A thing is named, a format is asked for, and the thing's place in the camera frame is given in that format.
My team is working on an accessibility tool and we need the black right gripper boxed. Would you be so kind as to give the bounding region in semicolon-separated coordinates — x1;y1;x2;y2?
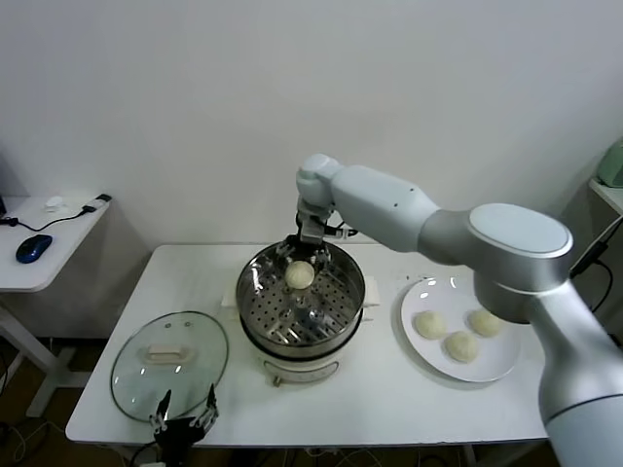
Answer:
275;216;334;268

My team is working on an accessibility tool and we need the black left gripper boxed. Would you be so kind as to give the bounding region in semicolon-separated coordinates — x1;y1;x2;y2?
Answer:
149;382;220;467

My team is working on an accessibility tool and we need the white steamed baozi bun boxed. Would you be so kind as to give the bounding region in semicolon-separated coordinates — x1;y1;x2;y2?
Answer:
413;309;448;341
284;260;315;289
467;310;503;338
441;330;481;364

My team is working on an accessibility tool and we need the glass lid with cream handle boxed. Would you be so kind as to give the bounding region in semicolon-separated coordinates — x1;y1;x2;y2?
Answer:
109;310;230;423

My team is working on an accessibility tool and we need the stainless steel steamer basket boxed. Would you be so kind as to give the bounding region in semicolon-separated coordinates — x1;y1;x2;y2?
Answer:
235;238;366;355

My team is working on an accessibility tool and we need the cream electric cooker base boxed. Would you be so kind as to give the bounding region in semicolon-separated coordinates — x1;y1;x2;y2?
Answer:
221;274;381;389

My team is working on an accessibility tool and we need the white side desk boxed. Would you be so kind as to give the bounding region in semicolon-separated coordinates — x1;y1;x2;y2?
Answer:
0;197;112;420

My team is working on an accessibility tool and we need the white round plate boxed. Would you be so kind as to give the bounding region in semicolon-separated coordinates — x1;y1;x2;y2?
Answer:
399;276;521;383

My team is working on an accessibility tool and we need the blue computer mouse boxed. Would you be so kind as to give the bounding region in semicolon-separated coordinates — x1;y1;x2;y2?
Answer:
14;233;54;266

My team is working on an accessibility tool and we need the white side shelf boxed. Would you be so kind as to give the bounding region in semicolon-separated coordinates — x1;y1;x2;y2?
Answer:
586;177;623;215

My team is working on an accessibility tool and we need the pale green appliance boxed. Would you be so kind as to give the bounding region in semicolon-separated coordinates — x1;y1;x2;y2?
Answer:
596;137;623;189

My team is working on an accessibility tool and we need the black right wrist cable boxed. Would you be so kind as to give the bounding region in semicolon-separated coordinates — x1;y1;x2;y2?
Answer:
323;221;361;240

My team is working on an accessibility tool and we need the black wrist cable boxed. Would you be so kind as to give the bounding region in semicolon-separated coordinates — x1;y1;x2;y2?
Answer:
129;430;158;467
323;221;361;240

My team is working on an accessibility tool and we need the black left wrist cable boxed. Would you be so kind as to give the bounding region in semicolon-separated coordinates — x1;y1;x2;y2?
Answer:
129;430;158;467

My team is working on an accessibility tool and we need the black desk cable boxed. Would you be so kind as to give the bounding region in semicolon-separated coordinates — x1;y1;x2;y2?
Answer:
0;206;96;234

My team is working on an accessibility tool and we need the black hanging power cable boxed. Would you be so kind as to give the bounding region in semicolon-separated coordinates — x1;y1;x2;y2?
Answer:
569;227;613;317

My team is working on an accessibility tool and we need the white hanging cable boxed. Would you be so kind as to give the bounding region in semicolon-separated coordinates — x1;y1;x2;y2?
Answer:
568;213;623;278

